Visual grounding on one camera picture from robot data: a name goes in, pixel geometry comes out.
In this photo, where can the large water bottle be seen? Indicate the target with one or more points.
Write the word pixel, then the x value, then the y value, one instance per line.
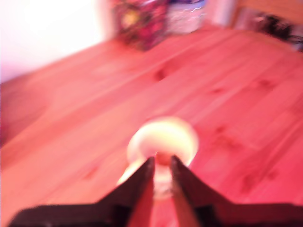
pixel 185 16

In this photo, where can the colourful patterned basket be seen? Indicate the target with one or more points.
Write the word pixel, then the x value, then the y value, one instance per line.
pixel 139 23

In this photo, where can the white coffee cup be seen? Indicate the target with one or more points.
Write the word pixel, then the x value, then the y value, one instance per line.
pixel 165 134

